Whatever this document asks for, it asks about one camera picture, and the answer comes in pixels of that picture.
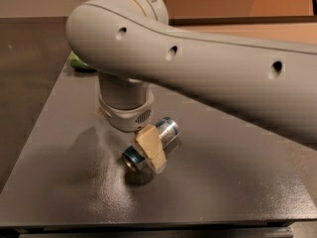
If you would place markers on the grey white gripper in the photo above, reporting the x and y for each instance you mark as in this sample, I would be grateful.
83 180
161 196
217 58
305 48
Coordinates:
127 118

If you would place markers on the silver blue redbull can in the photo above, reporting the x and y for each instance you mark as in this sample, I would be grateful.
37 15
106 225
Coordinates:
168 130

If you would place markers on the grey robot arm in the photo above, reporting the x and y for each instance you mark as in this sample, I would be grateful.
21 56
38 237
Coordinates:
131 45

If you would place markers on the green chip bag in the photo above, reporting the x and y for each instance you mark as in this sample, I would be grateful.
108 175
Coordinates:
78 64

